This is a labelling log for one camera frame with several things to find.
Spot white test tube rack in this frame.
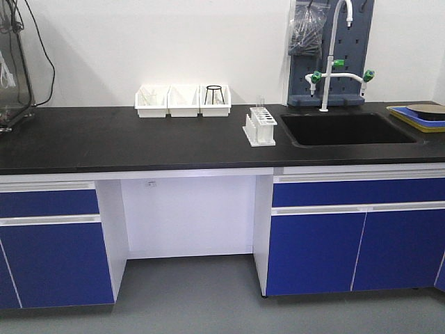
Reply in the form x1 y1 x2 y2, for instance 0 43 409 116
243 107 277 147

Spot blue-grey pegboard drying rack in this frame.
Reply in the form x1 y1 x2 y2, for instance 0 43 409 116
287 1 374 106

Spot right white storage bin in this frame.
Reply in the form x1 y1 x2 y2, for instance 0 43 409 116
200 85 232 117

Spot white storage bin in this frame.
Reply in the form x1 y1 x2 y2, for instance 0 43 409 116
134 84 170 118
167 85 200 118
200 85 232 117

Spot middle white storage bin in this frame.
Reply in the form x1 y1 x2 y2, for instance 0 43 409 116
167 85 200 118

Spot left white storage bin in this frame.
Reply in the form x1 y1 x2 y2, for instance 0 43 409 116
134 84 170 118

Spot right blue cabinet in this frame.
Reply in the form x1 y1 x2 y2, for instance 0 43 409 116
253 164 444 297

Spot blue cabinet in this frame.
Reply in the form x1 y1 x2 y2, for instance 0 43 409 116
1 180 129 309
253 164 444 297

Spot black lab sink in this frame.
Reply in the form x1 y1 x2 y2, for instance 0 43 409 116
281 113 416 146

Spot white gooseneck lab faucet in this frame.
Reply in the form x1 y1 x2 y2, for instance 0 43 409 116
305 0 375 112

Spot clear plastic bag of pegs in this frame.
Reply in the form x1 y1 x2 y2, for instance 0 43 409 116
288 1 330 58

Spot left blue cabinet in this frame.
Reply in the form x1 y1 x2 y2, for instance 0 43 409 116
1 180 129 309

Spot blue tray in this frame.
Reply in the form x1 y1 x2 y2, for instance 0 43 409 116
387 104 444 132

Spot yellow tray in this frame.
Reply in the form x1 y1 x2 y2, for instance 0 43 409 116
387 106 444 133

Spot round grey plate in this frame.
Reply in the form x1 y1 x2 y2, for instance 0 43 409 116
407 104 445 121

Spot black wire tripod stand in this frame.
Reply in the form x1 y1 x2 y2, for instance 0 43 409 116
204 85 224 105

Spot clear glass enclosure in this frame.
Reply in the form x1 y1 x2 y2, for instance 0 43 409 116
1 1 34 134

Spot black cable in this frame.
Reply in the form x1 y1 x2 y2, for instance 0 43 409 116
25 0 56 106

